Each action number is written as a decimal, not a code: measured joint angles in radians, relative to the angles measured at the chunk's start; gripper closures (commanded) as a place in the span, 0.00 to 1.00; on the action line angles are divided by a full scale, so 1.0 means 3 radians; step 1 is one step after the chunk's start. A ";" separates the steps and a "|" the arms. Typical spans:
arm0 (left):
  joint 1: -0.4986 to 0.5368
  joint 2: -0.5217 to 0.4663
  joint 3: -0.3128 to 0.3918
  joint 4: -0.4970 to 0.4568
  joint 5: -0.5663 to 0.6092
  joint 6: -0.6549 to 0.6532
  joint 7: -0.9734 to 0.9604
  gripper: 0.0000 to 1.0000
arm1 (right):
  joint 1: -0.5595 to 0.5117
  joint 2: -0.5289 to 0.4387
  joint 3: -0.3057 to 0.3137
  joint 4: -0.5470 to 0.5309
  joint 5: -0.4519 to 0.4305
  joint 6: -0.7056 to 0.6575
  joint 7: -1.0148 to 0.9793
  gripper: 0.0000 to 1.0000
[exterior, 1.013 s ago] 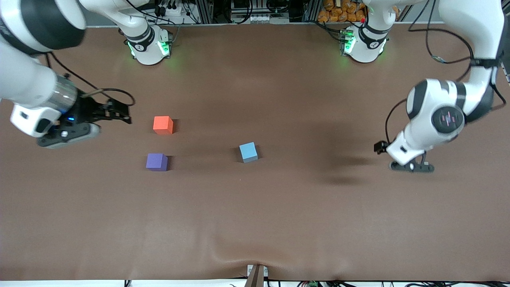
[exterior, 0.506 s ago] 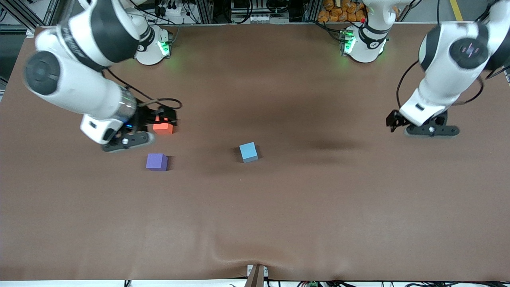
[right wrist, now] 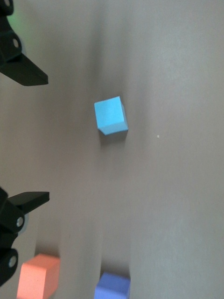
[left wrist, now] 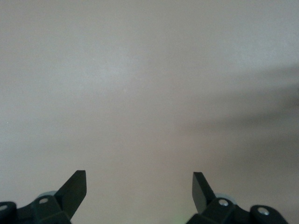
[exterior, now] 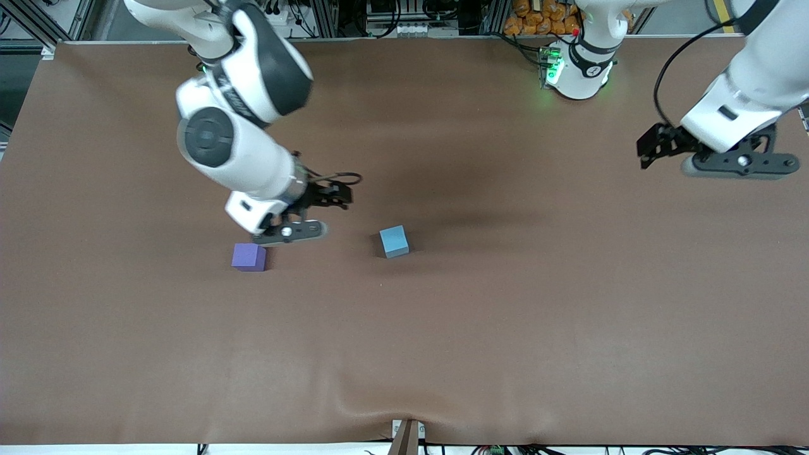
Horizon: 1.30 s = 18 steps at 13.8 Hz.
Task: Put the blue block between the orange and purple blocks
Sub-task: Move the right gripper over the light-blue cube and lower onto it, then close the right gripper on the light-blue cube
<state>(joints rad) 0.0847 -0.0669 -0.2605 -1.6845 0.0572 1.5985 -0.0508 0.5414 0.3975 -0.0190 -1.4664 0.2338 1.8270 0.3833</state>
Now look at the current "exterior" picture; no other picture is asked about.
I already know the blue block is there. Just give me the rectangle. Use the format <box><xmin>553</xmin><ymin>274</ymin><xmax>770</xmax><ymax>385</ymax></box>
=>
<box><xmin>379</xmin><ymin>225</ymin><xmax>410</xmax><ymax>260</ymax></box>

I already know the purple block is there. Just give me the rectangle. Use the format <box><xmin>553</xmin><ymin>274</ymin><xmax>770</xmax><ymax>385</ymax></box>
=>
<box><xmin>231</xmin><ymin>243</ymin><xmax>267</xmax><ymax>272</ymax></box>

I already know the brown table cover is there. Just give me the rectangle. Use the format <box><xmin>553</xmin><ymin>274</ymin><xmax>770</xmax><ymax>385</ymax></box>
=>
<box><xmin>0</xmin><ymin>38</ymin><xmax>809</xmax><ymax>447</ymax></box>

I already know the bag of orange items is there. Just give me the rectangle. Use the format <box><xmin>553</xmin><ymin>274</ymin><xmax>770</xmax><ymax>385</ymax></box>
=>
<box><xmin>504</xmin><ymin>0</ymin><xmax>582</xmax><ymax>36</ymax></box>

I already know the white power strip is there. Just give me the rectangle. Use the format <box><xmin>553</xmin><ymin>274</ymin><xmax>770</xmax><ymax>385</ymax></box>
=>
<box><xmin>264</xmin><ymin>0</ymin><xmax>293</xmax><ymax>27</ymax></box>

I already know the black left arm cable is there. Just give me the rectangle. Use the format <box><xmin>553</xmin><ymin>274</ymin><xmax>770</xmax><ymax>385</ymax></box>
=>
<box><xmin>654</xmin><ymin>18</ymin><xmax>760</xmax><ymax>128</ymax></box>

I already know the brown table edge bracket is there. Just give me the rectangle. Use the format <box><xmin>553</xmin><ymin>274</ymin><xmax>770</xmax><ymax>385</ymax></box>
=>
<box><xmin>392</xmin><ymin>418</ymin><xmax>426</xmax><ymax>455</ymax></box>

